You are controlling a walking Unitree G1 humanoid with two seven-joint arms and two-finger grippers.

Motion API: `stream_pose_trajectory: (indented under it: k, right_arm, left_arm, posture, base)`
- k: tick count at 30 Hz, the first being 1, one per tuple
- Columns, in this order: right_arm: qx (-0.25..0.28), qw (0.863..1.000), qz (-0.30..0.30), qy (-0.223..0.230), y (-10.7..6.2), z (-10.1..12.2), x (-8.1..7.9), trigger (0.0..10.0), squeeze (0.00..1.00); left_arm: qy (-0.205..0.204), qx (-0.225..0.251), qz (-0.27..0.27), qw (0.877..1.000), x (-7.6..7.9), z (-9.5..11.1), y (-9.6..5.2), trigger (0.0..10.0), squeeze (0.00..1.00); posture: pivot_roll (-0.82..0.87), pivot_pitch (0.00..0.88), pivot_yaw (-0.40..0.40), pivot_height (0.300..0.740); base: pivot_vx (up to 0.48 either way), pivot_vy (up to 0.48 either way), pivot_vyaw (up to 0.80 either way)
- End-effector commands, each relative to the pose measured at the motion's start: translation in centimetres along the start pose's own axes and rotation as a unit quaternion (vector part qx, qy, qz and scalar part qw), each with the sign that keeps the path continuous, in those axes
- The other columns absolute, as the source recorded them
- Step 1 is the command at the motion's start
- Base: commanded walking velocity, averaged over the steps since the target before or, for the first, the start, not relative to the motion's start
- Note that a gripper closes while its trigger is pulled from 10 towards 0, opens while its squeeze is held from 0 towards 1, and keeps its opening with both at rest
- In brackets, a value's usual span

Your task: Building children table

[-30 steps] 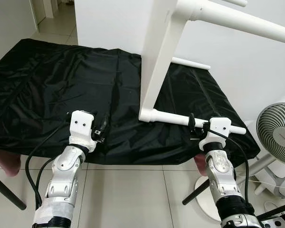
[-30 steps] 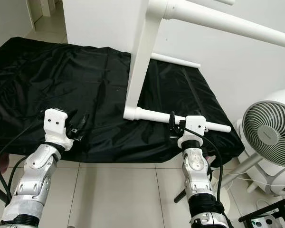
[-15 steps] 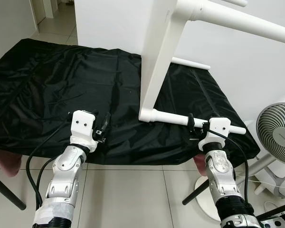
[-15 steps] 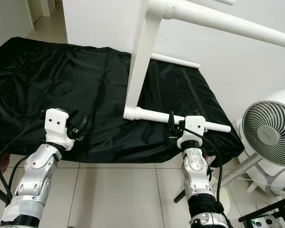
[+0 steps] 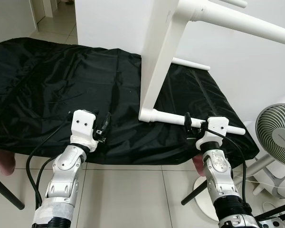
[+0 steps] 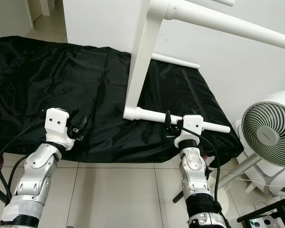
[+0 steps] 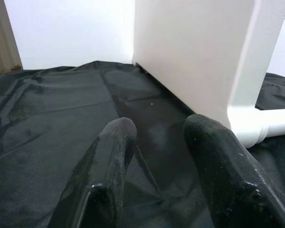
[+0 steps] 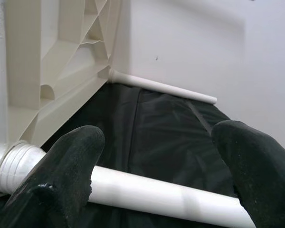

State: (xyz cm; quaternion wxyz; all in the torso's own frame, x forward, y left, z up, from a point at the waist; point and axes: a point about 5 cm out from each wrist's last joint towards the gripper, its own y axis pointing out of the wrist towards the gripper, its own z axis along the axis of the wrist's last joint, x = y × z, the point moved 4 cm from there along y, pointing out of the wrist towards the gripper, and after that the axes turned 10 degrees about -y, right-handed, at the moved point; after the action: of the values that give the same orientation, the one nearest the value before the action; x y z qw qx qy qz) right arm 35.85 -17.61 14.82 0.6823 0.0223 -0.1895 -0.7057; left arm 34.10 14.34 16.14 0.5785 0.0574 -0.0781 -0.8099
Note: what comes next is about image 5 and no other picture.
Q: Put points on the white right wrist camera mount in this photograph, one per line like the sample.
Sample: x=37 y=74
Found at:
x=216 y=126

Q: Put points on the white door frame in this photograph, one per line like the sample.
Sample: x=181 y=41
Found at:
x=40 y=9

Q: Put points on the black metal table leg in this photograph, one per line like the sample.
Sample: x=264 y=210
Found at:
x=194 y=196
x=7 y=190

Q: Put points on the black cloth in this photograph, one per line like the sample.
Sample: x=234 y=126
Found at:
x=61 y=95

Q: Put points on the white plastic device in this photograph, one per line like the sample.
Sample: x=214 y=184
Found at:
x=274 y=223

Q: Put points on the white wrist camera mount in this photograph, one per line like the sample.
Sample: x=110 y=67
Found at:
x=83 y=124
x=216 y=126

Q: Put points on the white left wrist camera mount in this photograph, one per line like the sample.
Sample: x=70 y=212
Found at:
x=83 y=124

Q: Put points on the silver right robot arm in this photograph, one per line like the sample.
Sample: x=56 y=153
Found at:
x=218 y=171

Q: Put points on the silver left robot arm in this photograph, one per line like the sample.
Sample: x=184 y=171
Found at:
x=64 y=180

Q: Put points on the white pedestal fan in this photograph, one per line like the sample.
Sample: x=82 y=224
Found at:
x=275 y=130

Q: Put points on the black metal rack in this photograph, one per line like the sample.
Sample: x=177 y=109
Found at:
x=278 y=211

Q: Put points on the white plastic table leg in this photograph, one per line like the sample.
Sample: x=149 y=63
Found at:
x=192 y=63
x=233 y=3
x=237 y=21
x=171 y=117

